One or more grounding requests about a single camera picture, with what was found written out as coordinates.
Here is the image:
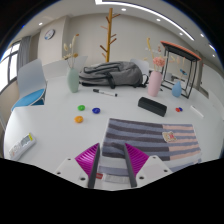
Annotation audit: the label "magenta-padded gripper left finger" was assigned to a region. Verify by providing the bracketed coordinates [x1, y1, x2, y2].
[54, 142, 101, 189]

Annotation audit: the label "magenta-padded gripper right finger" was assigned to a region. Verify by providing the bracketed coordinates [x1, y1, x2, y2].
[123, 142, 173, 188]

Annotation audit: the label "grey and pink striped towel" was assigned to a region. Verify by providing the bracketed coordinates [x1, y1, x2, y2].
[95, 117, 202, 184]

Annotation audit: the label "black rectangular box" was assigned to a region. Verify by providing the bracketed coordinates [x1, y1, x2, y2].
[137, 96, 168, 118]

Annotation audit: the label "white remote control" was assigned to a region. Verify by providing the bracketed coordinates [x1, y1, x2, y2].
[8, 132, 37, 161]

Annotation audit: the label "black and white marker pen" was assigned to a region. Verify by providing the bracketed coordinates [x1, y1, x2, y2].
[92, 88, 119, 98]

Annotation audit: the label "pink vase with dried flowers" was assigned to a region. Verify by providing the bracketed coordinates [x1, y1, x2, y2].
[144, 37, 168, 98]

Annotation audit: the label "white bar-shaped eraser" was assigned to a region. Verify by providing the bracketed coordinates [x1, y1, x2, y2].
[189, 105, 205, 119]

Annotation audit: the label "green vase with dried flowers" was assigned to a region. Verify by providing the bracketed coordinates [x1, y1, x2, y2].
[62, 33, 81, 94]

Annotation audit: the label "blue vase with dried flowers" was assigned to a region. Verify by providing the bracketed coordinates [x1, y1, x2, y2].
[171, 54, 189, 98]

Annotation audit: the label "grey backpack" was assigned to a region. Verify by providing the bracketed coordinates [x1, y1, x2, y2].
[78, 61, 149, 90]

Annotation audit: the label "white chair with blue cushion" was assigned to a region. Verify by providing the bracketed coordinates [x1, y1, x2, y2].
[10, 58, 48, 113]

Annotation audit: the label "black-framed orange-topped side table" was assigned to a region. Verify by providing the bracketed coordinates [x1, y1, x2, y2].
[159, 40, 203, 100]

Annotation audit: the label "window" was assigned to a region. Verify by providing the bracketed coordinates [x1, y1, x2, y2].
[0, 42, 21, 94]

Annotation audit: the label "grey curtain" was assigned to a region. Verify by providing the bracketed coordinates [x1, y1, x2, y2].
[16, 40, 32, 73]

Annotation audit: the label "wooden coat rack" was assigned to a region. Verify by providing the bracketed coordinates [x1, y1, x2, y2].
[99, 7, 122, 64]

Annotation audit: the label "long ceiling light strip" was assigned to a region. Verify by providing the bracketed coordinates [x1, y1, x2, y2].
[94, 0, 196, 42]

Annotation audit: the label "round ceiling spotlights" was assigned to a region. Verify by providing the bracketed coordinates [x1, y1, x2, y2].
[38, 6, 216, 51]

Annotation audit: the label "round wall clock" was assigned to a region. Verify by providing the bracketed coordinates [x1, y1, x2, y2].
[44, 28, 56, 41]

